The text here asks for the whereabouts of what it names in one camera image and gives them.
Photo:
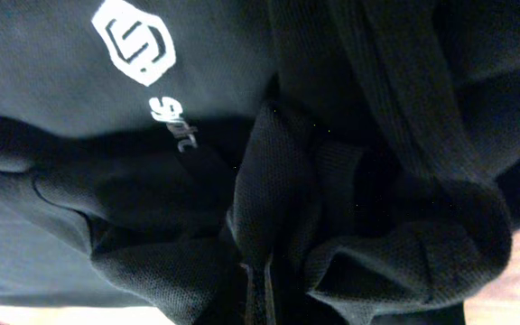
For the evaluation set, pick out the black t-shirt with white logo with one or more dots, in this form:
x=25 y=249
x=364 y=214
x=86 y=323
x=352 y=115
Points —
x=259 y=162

